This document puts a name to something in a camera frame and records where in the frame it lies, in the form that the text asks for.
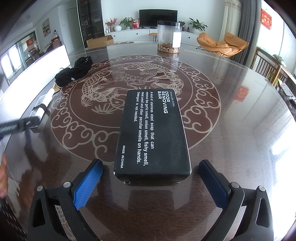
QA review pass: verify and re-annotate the white tube with hair tie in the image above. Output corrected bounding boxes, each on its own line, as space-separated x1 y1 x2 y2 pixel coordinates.
29 88 55 128

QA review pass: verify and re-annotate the black odor removing bar box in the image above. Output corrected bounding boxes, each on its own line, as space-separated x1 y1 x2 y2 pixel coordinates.
113 89 192 183

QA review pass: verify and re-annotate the black fuzzy fabric item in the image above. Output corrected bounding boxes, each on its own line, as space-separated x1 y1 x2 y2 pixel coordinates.
55 56 93 88

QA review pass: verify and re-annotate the person's left hand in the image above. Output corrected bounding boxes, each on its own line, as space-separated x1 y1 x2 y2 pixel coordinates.
0 154 8 199

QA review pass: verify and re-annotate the cardboard box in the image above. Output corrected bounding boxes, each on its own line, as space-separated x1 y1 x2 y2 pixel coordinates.
86 35 114 49

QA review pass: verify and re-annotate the wooden dining chair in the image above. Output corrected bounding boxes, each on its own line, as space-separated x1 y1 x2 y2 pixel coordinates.
251 47 295 95

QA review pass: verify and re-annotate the dark display cabinet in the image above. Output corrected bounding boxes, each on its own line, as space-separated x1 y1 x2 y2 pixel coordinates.
76 0 104 48

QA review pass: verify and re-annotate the orange lounge chair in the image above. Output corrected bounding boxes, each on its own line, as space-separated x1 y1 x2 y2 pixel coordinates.
197 32 249 58

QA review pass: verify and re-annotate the red flower vase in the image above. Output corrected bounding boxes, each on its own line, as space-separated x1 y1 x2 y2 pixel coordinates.
105 18 118 32

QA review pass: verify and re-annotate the white tv cabinet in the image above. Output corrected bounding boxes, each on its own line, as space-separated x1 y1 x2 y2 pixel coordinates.
104 27 202 46

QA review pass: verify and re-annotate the wooden bench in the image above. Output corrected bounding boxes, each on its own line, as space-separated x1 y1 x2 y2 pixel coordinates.
149 33 158 43

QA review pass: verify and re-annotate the potted green plant left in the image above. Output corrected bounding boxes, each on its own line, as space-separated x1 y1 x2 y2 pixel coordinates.
119 17 133 30

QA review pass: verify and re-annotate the potted green plant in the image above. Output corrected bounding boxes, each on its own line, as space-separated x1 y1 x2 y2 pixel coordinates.
188 18 208 34
119 17 133 30

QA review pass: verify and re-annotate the potted green plant right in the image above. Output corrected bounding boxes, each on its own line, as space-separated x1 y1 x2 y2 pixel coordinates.
188 18 208 34

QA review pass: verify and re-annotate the clear plastic jar with snacks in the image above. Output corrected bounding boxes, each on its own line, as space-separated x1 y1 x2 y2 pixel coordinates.
157 21 182 54

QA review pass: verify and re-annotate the black television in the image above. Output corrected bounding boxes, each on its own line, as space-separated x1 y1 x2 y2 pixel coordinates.
139 9 178 27

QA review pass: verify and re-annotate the grey curtain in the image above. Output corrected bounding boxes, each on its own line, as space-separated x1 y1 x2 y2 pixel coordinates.
233 0 261 68

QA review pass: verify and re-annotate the framed wall painting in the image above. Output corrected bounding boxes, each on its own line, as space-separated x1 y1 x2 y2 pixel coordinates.
42 18 51 37

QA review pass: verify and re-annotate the red wall hanging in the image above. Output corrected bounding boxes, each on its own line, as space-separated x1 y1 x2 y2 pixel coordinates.
260 9 272 30

